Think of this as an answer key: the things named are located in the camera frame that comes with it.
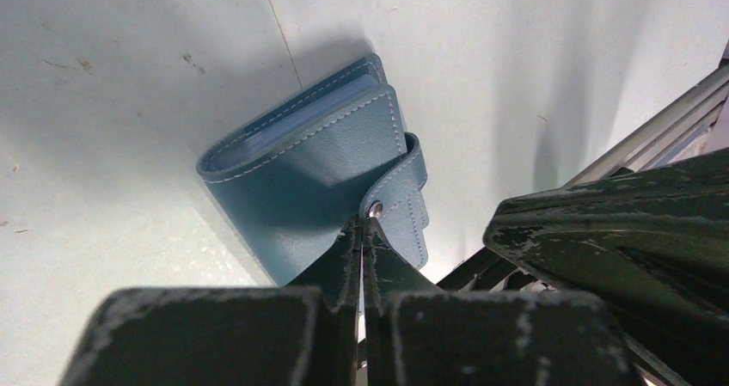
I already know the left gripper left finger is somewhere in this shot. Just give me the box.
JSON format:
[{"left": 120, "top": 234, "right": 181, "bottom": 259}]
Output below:
[{"left": 60, "top": 218, "right": 363, "bottom": 385}]

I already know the blue leather card holder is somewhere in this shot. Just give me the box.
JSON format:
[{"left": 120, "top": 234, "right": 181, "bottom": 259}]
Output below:
[{"left": 197, "top": 53, "right": 429, "bottom": 285}]

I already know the aluminium frame rail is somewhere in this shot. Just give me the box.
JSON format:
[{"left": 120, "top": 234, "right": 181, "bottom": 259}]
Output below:
[{"left": 565, "top": 59, "right": 728, "bottom": 187}]

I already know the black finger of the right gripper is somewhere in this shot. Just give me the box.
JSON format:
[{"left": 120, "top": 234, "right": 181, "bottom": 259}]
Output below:
[{"left": 483, "top": 150, "right": 728, "bottom": 385}]

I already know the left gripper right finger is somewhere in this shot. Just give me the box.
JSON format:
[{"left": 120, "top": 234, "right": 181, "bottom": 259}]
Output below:
[{"left": 362, "top": 218, "right": 641, "bottom": 385}]

